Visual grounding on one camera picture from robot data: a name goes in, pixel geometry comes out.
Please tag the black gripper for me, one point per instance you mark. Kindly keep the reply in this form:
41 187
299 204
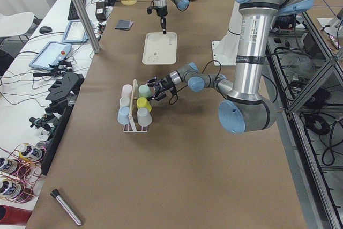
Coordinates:
162 12
167 82

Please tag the green cup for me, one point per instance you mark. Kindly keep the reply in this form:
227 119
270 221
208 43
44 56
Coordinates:
144 91

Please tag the white rabbit tray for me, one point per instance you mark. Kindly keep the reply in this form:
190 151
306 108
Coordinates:
160 49

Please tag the yellow cup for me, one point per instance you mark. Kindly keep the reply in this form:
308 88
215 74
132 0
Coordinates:
142 102

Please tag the pink cup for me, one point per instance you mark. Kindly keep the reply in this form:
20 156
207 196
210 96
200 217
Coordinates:
126 90

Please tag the grey cup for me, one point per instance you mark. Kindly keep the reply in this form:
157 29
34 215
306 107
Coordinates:
143 117

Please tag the pale white-green cup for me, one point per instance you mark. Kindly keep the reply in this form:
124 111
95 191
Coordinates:
125 101

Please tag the light blue cup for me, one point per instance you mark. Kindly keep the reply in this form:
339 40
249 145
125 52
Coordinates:
123 115

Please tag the grey folded cloth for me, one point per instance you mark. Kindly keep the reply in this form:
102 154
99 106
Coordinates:
124 25

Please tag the blue teach pendant far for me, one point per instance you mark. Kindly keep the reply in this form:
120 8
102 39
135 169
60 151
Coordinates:
74 33

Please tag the blue teach pendant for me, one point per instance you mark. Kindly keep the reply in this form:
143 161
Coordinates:
50 55
74 33

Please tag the black tool stand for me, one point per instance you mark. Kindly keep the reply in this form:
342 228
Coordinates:
57 114

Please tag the blue teach pendant near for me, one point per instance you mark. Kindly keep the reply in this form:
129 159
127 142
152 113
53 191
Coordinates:
50 55

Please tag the black computer mouse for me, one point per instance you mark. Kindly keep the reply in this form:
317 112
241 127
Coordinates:
45 29

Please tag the steel cylinder tube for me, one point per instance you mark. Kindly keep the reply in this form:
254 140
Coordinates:
66 207

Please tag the white chair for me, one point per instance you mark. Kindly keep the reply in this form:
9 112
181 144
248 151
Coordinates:
16 25

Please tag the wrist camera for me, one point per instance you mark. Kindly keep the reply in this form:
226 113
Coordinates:
150 9
173 91

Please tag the wooden rack handle rod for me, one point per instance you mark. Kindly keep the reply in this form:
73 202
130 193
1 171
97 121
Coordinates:
133 95

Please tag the white wire cup rack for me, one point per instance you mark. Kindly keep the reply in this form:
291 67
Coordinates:
133 126

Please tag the aluminium frame post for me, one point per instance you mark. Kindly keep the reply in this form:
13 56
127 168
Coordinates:
87 25

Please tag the copper wire basket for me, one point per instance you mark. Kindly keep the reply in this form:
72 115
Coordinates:
20 171

